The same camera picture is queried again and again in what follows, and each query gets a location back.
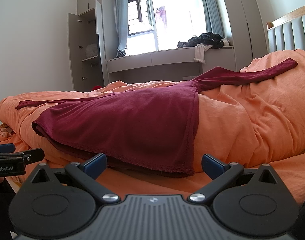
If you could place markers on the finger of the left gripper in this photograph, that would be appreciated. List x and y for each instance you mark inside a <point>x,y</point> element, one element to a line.
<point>25,157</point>
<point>7,148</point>

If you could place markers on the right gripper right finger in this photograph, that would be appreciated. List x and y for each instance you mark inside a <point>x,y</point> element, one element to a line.
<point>222,176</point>

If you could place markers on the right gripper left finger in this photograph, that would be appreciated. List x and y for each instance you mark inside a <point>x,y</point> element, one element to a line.
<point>84,175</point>

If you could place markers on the maroon long-sleeve shirt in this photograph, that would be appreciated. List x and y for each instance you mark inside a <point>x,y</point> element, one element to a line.
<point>152,128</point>

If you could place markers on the pile of dark clothes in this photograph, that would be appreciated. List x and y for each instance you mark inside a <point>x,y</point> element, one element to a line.
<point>208,39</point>

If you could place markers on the red item behind bed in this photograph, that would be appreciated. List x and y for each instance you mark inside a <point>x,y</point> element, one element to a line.
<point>96,87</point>

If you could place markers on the open grey wardrobe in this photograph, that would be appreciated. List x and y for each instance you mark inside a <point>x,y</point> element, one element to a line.
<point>85,29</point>

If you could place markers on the grey window bench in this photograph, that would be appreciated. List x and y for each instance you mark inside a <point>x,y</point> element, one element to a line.
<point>168,65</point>

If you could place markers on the white folded item on shelf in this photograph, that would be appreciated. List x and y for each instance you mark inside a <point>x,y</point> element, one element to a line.
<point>91,50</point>

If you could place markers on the white garment hanging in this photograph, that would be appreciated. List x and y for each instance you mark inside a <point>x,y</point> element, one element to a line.
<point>200,50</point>

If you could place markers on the tall grey right wardrobe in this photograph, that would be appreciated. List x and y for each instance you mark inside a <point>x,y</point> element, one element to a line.
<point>248,35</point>

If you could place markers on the right blue curtain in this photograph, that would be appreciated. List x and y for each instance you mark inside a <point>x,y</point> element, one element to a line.
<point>212,17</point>

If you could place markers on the blue curtain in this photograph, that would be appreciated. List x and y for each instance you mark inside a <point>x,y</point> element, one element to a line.
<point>122,26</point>
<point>212,17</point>

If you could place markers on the grey padded headboard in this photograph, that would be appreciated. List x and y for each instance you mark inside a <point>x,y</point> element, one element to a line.
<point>287,32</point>

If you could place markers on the purple hanging garment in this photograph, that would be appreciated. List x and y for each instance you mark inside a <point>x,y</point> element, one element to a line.
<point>162,14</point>

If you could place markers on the left blue curtain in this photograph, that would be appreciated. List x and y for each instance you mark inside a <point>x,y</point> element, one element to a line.
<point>122,26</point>

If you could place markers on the window with frame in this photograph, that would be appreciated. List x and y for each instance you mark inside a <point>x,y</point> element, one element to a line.
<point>185,19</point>

